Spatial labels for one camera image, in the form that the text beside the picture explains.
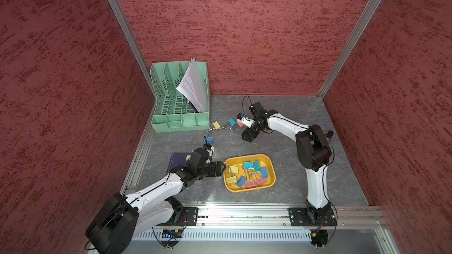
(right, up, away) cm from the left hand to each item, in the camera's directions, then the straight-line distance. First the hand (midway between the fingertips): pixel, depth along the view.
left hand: (218, 170), depth 84 cm
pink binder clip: (+21, -5, -3) cm, 21 cm away
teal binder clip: (+19, +1, +3) cm, 20 cm away
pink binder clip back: (+15, -7, -1) cm, 17 cm away
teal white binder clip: (+15, +1, +4) cm, 16 cm away
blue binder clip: (+11, -4, -3) cm, 12 cm away
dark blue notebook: (-23, +3, +8) cm, 25 cm away
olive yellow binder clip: (+7, 0, +1) cm, 7 cm away
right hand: (+17, +16, +14) cm, 27 cm away
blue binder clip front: (+23, -2, +3) cm, 23 cm away
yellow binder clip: (+6, -4, -3) cm, 7 cm away
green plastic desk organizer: (-32, +29, +28) cm, 52 cm away
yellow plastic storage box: (+15, -2, +1) cm, 15 cm away
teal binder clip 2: (+7, +23, +22) cm, 32 cm away
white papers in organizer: (-15, +44, +10) cm, 48 cm away
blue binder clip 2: (-7, +13, +13) cm, 20 cm away
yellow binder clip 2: (-3, +20, +19) cm, 28 cm away
